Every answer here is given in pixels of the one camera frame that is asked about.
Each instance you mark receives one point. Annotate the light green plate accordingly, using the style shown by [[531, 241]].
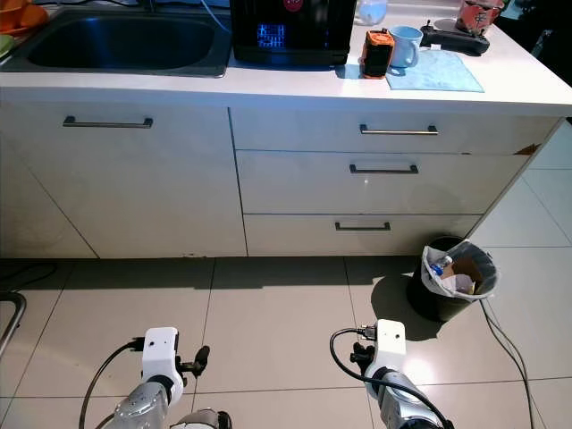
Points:
[[6, 46]]

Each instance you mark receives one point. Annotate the black trash bin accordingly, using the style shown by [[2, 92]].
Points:
[[433, 304]]

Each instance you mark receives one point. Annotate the brown cardboard scrap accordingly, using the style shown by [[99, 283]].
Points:
[[465, 279]]

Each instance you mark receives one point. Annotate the white drawer front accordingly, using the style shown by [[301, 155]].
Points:
[[295, 183], [304, 131], [286, 237]]

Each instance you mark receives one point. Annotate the grey bin liner bag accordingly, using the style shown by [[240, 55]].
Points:
[[485, 259]]

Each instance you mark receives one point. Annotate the white cabinet door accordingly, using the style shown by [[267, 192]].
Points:
[[134, 192]]

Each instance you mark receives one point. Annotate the light blue cloth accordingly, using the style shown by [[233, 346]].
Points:
[[442, 73]]

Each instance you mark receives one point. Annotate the orange and black canister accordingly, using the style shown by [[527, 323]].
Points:
[[377, 55]]

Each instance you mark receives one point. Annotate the light blue mug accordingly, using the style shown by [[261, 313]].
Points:
[[406, 46]]

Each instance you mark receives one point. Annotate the stainless steel sink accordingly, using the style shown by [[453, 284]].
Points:
[[125, 40]]

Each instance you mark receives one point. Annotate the black countertop appliance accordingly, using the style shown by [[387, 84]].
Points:
[[313, 31]]

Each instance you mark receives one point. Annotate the black appliance base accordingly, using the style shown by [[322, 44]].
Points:
[[447, 37]]

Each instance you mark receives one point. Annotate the clear glass jar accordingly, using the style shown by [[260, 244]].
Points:
[[371, 11]]

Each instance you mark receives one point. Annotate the red snack package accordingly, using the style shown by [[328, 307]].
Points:
[[478, 15]]

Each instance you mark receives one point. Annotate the orange bowl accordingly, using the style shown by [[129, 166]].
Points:
[[22, 18]]

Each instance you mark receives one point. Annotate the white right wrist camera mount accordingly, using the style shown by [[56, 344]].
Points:
[[389, 344]]

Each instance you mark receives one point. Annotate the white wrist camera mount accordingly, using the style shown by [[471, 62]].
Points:
[[161, 353], [389, 344]]

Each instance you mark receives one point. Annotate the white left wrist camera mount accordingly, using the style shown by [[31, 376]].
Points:
[[161, 353]]

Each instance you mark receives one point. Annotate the grey metal tube frame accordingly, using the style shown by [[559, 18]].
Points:
[[21, 308]]

